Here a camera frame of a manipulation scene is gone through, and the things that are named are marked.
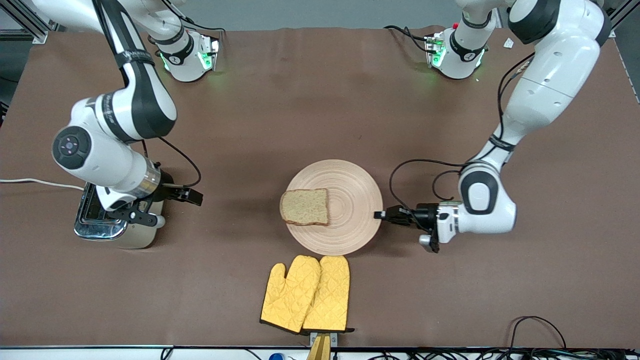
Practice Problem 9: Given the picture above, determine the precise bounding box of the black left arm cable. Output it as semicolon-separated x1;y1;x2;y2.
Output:
389;52;536;231

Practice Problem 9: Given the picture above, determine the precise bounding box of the black left base cable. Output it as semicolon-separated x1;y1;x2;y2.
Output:
384;25;433;55

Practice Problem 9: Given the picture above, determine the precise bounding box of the brown bread slice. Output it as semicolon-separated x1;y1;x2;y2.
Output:
279;188;330;226

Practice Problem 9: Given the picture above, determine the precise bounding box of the round wooden plate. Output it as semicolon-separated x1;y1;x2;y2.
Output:
285;159;384;256

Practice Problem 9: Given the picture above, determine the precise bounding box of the yellow quilted oven mitt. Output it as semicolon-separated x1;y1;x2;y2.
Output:
259;255;322;335
301;252;356;335

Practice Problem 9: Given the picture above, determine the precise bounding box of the black looped cable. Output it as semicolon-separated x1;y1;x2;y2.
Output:
507;315;568;351

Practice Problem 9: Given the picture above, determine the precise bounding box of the white toaster power cable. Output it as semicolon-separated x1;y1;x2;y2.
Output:
0;178;85;192

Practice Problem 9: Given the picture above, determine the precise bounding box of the black cable tangle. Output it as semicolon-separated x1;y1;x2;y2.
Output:
350;349;640;360

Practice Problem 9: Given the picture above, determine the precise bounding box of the grey metal bracket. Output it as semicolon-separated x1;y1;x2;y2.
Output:
309;331;339;347

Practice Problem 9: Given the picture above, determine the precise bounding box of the cream and chrome toaster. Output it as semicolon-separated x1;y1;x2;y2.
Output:
74;182;166;250

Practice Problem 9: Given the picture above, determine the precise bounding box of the black right base cable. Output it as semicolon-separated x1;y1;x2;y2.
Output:
165;0;226;36

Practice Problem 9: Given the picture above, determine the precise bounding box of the aluminium frame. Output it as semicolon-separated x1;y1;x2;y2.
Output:
607;0;640;31
0;0;51;45

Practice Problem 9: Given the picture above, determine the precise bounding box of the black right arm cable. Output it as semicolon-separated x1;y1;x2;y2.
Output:
140;136;202;188

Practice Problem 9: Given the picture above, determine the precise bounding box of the black base cable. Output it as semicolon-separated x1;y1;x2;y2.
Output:
384;25;433;55
165;0;226;36

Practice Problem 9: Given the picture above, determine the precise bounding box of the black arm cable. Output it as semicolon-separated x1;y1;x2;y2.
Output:
140;136;202;188
389;52;536;231

